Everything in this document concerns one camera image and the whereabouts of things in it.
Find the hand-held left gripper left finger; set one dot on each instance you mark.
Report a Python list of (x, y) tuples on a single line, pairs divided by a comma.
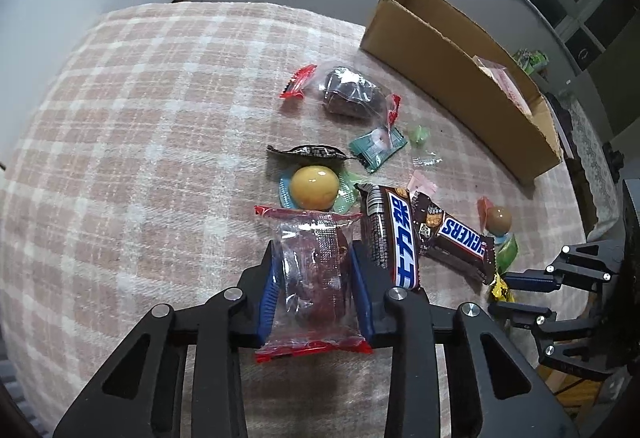
[(270, 303)]

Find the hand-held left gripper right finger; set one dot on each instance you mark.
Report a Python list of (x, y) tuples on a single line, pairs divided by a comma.
[(361, 303)]

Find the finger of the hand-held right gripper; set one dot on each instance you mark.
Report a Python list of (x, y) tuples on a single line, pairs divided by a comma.
[(520, 315), (530, 280)]

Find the yellow candy wrapper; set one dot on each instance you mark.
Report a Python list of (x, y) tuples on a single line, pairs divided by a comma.
[(501, 290)]

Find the clear red-edged snack packet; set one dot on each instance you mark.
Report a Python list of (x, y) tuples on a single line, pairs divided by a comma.
[(312, 268)]

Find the chocolate bar blue-white label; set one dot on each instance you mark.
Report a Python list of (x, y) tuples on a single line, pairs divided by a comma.
[(395, 238)]

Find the brown chocolate bar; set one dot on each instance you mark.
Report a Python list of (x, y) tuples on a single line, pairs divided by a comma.
[(460, 235)]

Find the yellow jelly ball packet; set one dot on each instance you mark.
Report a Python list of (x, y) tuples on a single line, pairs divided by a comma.
[(312, 188)]

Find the pink candy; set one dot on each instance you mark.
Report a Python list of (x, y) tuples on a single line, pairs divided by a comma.
[(420, 180)]

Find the black snack wrapper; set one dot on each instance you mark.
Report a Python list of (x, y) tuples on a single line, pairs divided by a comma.
[(310, 151)]

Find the light green candy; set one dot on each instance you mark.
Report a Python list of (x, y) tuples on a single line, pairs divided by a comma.
[(419, 135)]

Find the cardboard box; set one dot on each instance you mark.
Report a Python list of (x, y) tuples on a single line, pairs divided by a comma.
[(450, 68)]

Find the green snack packet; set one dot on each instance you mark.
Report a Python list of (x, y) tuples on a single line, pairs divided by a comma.
[(507, 253)]

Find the brown ball candy packet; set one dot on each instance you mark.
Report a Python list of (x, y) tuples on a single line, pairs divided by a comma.
[(499, 218)]

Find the patterned lace cloth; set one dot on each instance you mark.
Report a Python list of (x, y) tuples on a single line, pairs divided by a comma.
[(592, 158)]

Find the teal snack packet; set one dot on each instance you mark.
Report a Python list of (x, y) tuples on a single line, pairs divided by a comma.
[(372, 150)]

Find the small clear wrapper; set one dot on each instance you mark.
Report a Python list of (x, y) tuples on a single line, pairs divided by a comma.
[(426, 160)]

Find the red candy stick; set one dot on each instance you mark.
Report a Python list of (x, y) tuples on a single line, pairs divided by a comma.
[(393, 108)]

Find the packaged bread slice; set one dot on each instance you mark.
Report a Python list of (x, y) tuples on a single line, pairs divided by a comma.
[(505, 83)]

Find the clear bag with brownie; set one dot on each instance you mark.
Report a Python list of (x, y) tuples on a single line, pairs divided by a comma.
[(347, 90)]

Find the green packaged item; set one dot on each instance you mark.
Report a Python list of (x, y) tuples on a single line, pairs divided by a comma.
[(531, 59)]

